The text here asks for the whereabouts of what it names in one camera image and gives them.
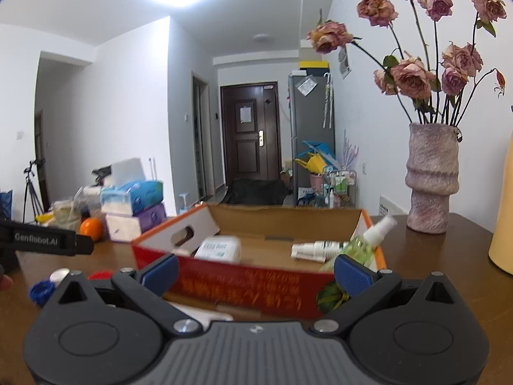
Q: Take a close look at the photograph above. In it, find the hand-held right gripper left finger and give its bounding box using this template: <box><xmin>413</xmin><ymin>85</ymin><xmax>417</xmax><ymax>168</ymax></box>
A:
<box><xmin>52</xmin><ymin>253</ymin><xmax>201</xmax><ymax>334</ymax></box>

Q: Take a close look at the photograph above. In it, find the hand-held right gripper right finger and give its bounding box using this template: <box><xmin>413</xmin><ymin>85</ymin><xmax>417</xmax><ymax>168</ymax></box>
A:
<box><xmin>308</xmin><ymin>254</ymin><xmax>461</xmax><ymax>335</ymax></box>

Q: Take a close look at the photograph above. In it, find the green spray bottle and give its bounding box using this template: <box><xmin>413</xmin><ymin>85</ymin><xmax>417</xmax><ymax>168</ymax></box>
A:
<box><xmin>321</xmin><ymin>214</ymin><xmax>398</xmax><ymax>273</ymax></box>

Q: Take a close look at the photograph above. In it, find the white spray bottle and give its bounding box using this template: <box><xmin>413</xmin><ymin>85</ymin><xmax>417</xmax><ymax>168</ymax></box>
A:
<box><xmin>290</xmin><ymin>240</ymin><xmax>351</xmax><ymax>263</ymax></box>

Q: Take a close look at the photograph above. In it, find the white cotton swab box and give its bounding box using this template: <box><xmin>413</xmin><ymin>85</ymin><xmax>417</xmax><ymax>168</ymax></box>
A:
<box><xmin>193</xmin><ymin>236</ymin><xmax>243</xmax><ymax>264</ymax></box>

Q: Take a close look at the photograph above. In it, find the red cardboard box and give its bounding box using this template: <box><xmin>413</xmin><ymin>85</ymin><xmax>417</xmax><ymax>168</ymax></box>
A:
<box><xmin>130</xmin><ymin>204</ymin><xmax>387</xmax><ymax>321</ymax></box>

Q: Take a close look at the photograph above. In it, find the clear glass cup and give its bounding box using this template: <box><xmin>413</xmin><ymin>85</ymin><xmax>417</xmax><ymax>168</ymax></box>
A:
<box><xmin>52</xmin><ymin>198</ymin><xmax>83</xmax><ymax>231</ymax></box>

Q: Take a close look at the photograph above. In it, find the blue cloth bag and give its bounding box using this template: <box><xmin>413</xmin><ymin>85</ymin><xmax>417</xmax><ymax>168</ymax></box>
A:
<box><xmin>0</xmin><ymin>190</ymin><xmax>13</xmax><ymax>221</ymax></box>

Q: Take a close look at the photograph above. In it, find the orange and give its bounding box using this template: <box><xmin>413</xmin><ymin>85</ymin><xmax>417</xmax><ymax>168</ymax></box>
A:
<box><xmin>79</xmin><ymin>217</ymin><xmax>103</xmax><ymax>241</ymax></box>

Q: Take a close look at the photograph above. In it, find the black tripod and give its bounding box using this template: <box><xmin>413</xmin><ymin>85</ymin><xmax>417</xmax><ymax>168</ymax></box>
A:
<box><xmin>22</xmin><ymin>159</ymin><xmax>45</xmax><ymax>223</ymax></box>

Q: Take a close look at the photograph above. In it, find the blue screw cap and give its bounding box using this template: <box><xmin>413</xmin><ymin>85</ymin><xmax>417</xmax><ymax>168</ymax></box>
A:
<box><xmin>29</xmin><ymin>280</ymin><xmax>57</xmax><ymax>306</ymax></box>

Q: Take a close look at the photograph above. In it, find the purple tissue pack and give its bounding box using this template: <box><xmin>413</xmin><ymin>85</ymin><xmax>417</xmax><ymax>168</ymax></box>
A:
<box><xmin>105</xmin><ymin>202</ymin><xmax>168</xmax><ymax>242</ymax></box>

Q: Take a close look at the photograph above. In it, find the clear food container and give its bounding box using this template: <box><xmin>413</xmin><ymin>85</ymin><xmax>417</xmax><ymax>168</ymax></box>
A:
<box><xmin>82</xmin><ymin>184</ymin><xmax>105</xmax><ymax>219</ymax></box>

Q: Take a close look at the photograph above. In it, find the blue tissue pack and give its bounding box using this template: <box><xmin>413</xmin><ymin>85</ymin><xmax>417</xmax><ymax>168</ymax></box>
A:
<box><xmin>100</xmin><ymin>158</ymin><xmax>165</xmax><ymax>215</ymax></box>

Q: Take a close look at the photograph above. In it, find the yellow plastic dustpan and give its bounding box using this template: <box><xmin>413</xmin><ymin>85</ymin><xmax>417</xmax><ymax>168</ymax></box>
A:
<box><xmin>294</xmin><ymin>156</ymin><xmax>326</xmax><ymax>175</ymax></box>

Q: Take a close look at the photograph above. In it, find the pink textured vase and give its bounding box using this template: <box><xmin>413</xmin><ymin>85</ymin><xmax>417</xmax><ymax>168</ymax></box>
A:
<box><xmin>404</xmin><ymin>122</ymin><xmax>460</xmax><ymax>234</ymax></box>

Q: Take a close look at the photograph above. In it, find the purple feather decoration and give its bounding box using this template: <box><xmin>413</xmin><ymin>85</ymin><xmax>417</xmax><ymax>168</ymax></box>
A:
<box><xmin>341</xmin><ymin>128</ymin><xmax>360</xmax><ymax>169</ymax></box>

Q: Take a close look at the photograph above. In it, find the dark wooden side door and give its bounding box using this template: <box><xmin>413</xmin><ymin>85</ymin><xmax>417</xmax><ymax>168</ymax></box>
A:
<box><xmin>191</xmin><ymin>71</ymin><xmax>211</xmax><ymax>205</ymax></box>

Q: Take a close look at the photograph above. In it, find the dark brown entrance door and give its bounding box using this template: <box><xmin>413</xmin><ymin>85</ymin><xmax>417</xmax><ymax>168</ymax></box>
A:
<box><xmin>220</xmin><ymin>81</ymin><xmax>282</xmax><ymax>187</ymax></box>

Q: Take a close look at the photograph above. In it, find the grey fridge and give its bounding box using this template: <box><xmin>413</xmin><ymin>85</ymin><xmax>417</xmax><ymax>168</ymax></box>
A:
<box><xmin>288</xmin><ymin>70</ymin><xmax>336</xmax><ymax>207</ymax></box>

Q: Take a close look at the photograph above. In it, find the yellow thermos jug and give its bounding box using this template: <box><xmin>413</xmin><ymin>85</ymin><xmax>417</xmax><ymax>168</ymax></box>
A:
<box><xmin>488</xmin><ymin>128</ymin><xmax>513</xmax><ymax>277</ymax></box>

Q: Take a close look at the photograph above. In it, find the white folded umbrella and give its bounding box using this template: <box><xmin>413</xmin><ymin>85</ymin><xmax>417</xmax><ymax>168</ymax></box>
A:
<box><xmin>323</xmin><ymin>72</ymin><xmax>335</xmax><ymax>129</ymax></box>

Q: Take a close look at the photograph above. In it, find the clear plastic pouch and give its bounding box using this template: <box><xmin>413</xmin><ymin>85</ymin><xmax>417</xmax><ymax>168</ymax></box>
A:
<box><xmin>295</xmin><ymin>76</ymin><xmax>319</xmax><ymax>97</ymax></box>

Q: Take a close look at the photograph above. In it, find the dried pink rose bouquet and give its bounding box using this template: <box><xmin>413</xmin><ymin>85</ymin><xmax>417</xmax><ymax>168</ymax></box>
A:
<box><xmin>307</xmin><ymin>0</ymin><xmax>508</xmax><ymax>127</ymax></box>

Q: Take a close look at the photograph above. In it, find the wall poster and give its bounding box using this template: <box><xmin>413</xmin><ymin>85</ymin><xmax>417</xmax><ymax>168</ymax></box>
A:
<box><xmin>338</xmin><ymin>46</ymin><xmax>352</xmax><ymax>79</ymax></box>

